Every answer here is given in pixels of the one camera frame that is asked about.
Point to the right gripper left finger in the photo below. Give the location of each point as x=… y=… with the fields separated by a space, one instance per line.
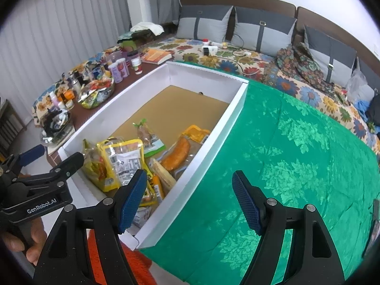
x=65 y=258

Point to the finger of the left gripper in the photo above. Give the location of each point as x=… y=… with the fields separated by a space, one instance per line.
x=11 y=167
x=56 y=177

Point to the yellow peanut snack bag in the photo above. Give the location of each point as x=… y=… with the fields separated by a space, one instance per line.
x=122 y=158

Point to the beige cracker bar packet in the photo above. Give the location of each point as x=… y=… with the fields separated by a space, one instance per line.
x=167 y=181

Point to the orange chicken leg snack pack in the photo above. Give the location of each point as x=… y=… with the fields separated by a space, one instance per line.
x=178 y=157

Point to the olive green nut bag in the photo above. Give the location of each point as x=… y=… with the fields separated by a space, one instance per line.
x=94 y=167

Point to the clear sausage packet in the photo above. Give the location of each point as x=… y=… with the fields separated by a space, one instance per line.
x=141 y=216

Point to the orange sausage stick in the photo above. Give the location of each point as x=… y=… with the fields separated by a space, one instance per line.
x=157 y=187

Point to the bowl of candies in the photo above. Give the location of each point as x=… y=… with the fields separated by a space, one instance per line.
x=96 y=93

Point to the green leaf snack bag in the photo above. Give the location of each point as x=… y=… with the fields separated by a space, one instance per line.
x=151 y=142

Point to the green patterned tablecloth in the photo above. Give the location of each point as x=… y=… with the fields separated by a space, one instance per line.
x=295 y=154

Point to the white cardboard box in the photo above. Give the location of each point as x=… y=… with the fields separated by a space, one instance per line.
x=170 y=99

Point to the black bag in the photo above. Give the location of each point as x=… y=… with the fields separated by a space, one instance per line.
x=373 y=111

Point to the orange book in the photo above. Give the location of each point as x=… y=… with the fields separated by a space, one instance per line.
x=155 y=56

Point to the clear plastic bag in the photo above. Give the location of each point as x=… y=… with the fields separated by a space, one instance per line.
x=357 y=86

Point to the dark floral cloth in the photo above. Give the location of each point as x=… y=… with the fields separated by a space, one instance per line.
x=296 y=62

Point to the grey pillow right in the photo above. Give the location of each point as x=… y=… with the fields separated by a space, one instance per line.
x=335 y=58

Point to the grey pillow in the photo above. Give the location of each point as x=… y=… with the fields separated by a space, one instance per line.
x=335 y=58
x=204 y=22
x=262 y=31

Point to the grey pillow left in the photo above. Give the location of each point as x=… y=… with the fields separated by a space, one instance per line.
x=204 y=22

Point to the grey pillow middle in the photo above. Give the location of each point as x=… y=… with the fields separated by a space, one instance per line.
x=262 y=31

